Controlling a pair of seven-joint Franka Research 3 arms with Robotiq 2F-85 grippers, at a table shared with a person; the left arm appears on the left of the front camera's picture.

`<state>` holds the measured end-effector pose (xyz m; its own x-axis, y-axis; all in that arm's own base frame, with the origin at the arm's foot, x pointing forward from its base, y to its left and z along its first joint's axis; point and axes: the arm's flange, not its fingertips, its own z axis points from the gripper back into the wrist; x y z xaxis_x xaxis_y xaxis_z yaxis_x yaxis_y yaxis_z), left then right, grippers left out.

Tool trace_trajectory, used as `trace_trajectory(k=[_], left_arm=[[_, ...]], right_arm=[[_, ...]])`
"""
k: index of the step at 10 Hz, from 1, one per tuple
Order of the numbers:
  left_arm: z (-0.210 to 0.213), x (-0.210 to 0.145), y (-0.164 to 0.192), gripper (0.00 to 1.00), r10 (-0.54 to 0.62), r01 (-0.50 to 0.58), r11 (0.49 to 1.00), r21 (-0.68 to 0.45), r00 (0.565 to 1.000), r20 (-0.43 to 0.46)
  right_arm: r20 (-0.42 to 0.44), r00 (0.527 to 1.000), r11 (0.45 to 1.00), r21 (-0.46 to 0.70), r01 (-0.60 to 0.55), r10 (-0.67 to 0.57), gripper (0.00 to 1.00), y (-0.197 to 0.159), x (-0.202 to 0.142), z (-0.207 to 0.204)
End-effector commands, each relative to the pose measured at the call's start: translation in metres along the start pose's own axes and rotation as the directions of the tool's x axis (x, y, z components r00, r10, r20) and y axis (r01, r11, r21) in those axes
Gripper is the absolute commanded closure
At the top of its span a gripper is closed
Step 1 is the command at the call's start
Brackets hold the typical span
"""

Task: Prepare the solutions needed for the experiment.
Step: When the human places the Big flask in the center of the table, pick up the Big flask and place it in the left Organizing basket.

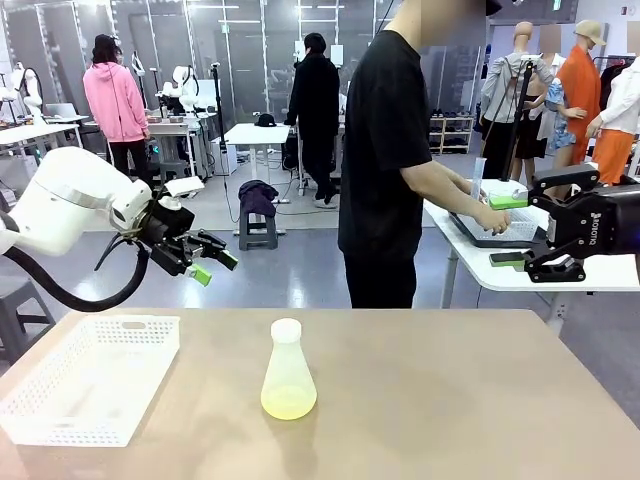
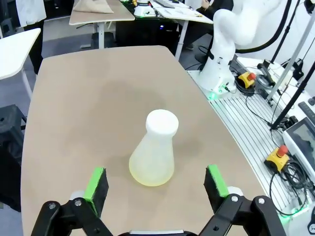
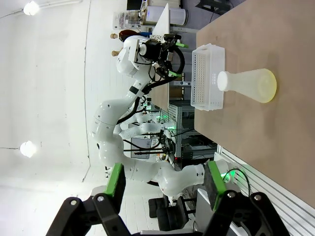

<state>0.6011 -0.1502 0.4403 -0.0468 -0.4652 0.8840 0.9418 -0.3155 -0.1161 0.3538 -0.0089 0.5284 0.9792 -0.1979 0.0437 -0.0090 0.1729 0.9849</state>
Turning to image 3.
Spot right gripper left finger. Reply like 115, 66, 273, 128
45, 162, 131, 236

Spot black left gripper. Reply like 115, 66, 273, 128
144, 33, 190, 80

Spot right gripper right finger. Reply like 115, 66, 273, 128
199, 159, 291, 236

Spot white round flask cap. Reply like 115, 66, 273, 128
217, 70, 230, 92

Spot grey cabinet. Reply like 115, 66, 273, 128
196, 188, 219, 231

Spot white perforated plastic basket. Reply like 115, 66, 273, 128
190, 43, 226, 112

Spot white flat panel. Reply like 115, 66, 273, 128
152, 2, 171, 35

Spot brown top background table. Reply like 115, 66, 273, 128
148, 81, 171, 116

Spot white paper roll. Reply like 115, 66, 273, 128
147, 6, 168, 25

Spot translucent plastic conical flask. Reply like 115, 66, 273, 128
222, 68, 278, 103

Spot round ceiling light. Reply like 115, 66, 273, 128
19, 140, 37, 158
23, 1, 40, 15

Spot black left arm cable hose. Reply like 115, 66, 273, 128
117, 46, 186, 123

